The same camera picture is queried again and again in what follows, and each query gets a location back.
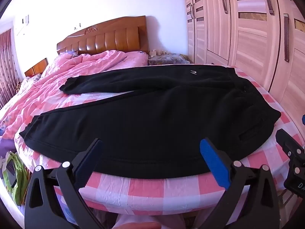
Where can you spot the wall socket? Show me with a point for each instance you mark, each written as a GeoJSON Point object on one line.
{"type": "Point", "coordinates": [77, 26]}

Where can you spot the pink quilt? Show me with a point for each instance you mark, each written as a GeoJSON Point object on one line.
{"type": "Point", "coordinates": [71, 69]}

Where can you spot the purple floral cloth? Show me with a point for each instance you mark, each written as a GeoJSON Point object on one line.
{"type": "Point", "coordinates": [7, 148]}

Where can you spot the small beige ornaments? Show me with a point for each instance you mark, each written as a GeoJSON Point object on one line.
{"type": "Point", "coordinates": [153, 52]}

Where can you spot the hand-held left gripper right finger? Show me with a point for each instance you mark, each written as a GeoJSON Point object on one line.
{"type": "Point", "coordinates": [214, 162]}

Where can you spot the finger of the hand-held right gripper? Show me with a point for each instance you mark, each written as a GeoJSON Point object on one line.
{"type": "Point", "coordinates": [284, 139]}
{"type": "Point", "coordinates": [303, 120]}

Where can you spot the black pants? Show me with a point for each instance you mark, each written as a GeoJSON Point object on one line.
{"type": "Point", "coordinates": [154, 124]}

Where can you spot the light wooden wardrobe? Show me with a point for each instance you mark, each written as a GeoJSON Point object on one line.
{"type": "Point", "coordinates": [250, 40]}

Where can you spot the patterned pink curtain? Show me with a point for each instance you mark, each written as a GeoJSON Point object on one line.
{"type": "Point", "coordinates": [7, 71]}

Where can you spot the floral covered nightstand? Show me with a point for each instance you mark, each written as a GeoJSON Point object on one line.
{"type": "Point", "coordinates": [166, 58]}

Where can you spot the white wall air conditioner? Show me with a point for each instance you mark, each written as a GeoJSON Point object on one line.
{"type": "Point", "coordinates": [22, 25]}

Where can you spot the green bag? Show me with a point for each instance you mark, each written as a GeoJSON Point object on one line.
{"type": "Point", "coordinates": [19, 171]}

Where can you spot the small wooden headboard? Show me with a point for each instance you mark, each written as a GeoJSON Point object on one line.
{"type": "Point", "coordinates": [35, 68]}

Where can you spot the pink checked bed sheet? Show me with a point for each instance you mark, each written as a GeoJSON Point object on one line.
{"type": "Point", "coordinates": [143, 193]}

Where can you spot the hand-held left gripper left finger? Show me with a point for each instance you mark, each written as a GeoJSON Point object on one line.
{"type": "Point", "coordinates": [89, 158]}

